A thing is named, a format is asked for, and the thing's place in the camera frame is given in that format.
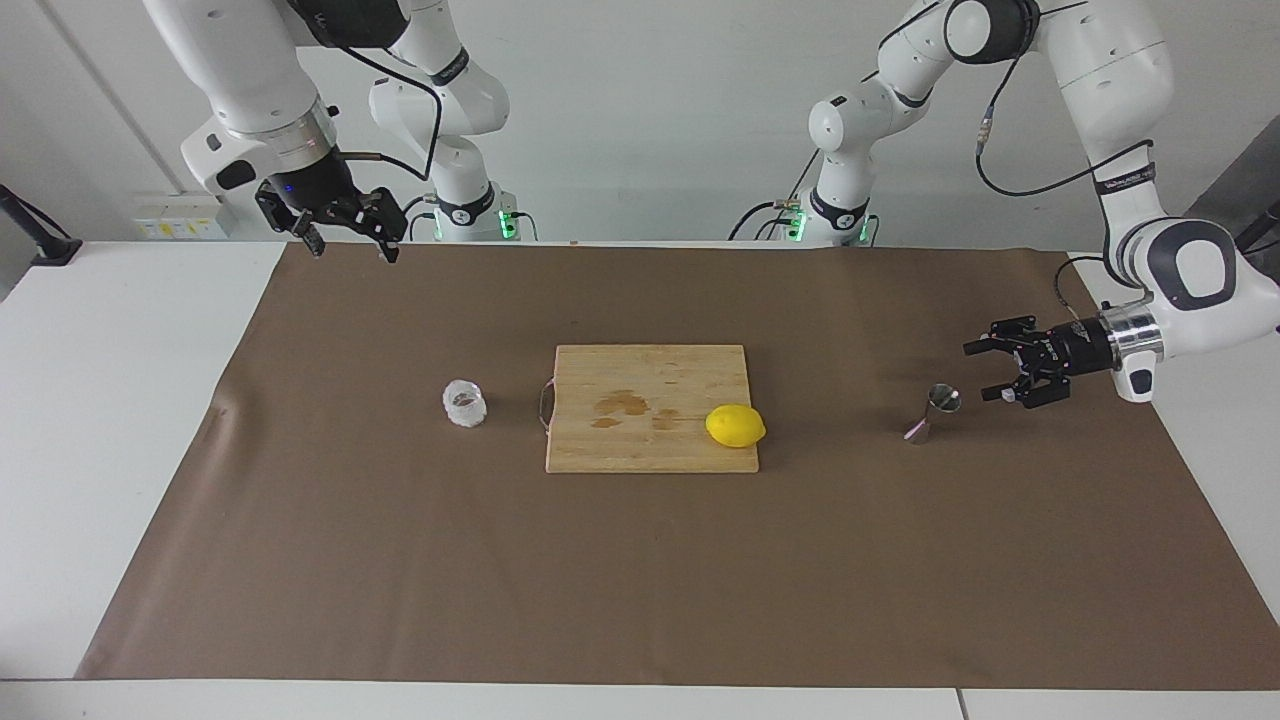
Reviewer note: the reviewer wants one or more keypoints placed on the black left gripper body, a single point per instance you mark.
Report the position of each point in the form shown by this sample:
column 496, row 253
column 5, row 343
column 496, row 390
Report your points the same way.
column 1065, row 350

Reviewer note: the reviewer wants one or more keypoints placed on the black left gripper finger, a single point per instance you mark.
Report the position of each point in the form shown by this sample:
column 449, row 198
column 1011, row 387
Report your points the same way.
column 985, row 347
column 1003, row 393

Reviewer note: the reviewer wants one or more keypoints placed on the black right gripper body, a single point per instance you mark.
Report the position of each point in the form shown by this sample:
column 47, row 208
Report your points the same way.
column 320, row 195

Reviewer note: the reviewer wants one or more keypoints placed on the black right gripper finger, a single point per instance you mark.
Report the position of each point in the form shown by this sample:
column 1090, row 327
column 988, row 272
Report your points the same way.
column 311, row 240
column 388, row 250

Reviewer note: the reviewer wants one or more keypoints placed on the steel double jigger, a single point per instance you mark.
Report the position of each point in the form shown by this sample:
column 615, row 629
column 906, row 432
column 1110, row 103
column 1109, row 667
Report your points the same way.
column 940, row 402

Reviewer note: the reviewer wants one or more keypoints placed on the small clear glass cup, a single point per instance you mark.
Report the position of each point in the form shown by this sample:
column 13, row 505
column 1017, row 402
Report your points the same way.
column 465, row 405

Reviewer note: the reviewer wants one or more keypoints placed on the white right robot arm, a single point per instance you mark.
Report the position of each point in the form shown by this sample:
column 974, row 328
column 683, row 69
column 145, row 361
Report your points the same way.
column 250, row 70

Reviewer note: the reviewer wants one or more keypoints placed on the yellow lemon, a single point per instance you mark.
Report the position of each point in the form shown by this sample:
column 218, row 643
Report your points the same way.
column 735, row 426

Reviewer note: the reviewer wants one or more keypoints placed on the brown table mat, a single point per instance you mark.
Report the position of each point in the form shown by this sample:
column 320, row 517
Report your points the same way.
column 400, row 560

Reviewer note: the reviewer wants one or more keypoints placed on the wooden cutting board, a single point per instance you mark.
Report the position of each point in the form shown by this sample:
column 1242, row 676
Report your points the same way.
column 650, row 450

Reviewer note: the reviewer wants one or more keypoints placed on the white wall socket box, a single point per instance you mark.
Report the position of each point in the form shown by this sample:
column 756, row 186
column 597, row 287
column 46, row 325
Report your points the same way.
column 180, row 218

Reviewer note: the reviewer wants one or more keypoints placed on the black camera stand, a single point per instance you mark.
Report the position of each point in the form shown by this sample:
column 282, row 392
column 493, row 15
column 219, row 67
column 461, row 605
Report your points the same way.
column 40, row 240
column 1262, row 228

